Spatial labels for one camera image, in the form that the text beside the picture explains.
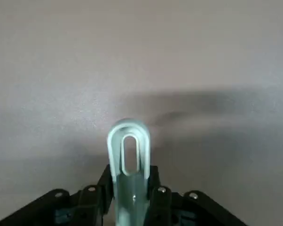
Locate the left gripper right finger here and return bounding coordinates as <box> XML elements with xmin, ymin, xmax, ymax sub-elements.
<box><xmin>143</xmin><ymin>165</ymin><xmax>248</xmax><ymax>226</ymax></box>

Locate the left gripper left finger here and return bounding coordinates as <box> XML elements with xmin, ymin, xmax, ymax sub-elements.
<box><xmin>0</xmin><ymin>164</ymin><xmax>117</xmax><ymax>226</ymax></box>

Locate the pale plastic dustpan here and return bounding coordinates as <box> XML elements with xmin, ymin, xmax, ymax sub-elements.
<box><xmin>107</xmin><ymin>118</ymin><xmax>152</xmax><ymax>226</ymax></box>

